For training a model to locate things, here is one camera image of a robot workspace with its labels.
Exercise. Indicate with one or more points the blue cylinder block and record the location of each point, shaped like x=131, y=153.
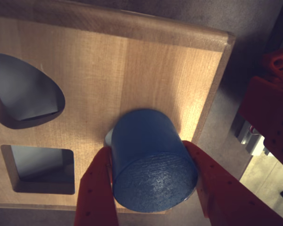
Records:
x=151, y=164

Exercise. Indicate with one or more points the wooden shape sorter box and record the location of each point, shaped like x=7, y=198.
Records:
x=132, y=70

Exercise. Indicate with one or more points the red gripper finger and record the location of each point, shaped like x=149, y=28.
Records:
x=96, y=193
x=226, y=200

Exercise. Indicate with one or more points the aluminium profile rail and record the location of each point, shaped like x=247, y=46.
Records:
x=247, y=139

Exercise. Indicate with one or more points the red robot arm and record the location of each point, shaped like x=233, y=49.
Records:
x=268, y=113

